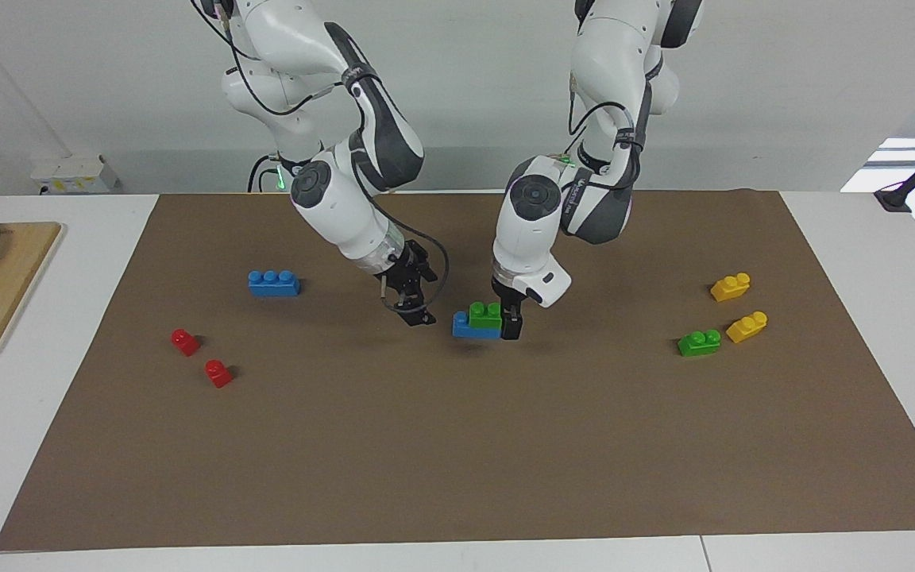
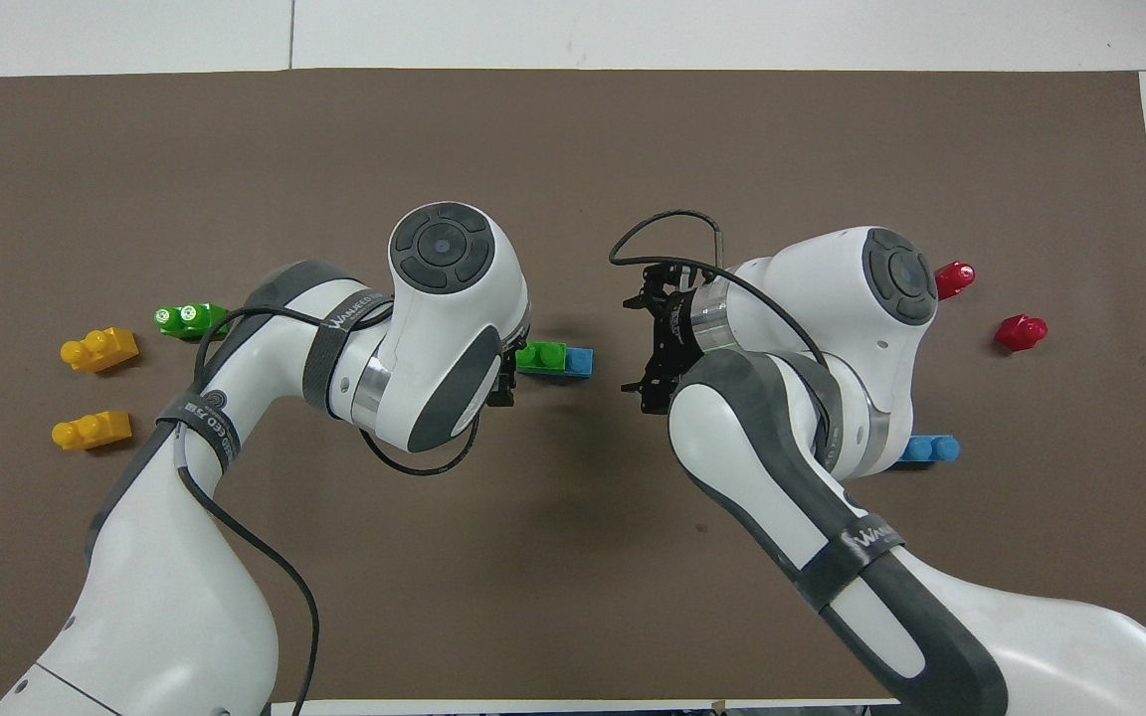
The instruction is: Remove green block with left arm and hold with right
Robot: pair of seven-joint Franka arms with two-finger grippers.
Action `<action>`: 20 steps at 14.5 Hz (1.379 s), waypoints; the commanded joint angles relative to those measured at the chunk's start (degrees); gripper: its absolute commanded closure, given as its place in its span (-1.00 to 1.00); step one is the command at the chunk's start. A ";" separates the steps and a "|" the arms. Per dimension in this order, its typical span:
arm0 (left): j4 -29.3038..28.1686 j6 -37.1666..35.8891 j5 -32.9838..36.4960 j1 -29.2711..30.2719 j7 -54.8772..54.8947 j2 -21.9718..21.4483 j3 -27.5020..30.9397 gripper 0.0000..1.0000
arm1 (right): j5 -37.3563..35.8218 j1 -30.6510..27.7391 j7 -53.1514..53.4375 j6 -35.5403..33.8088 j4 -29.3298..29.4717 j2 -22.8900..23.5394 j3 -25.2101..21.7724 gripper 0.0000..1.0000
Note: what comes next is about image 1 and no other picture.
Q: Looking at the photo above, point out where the blue three-stud toy block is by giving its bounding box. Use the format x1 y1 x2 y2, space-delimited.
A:
249 270 300 297
452 311 502 341

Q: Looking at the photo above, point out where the yellow two-stud toy block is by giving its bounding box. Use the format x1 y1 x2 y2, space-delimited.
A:
710 272 751 303
726 311 768 344

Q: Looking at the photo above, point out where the brown table mat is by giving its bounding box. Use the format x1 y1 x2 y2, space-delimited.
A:
0 189 915 551

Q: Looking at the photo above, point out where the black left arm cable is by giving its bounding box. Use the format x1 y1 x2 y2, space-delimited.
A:
566 68 641 191

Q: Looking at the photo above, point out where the white wall socket box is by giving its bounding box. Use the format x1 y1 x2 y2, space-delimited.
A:
30 153 121 195

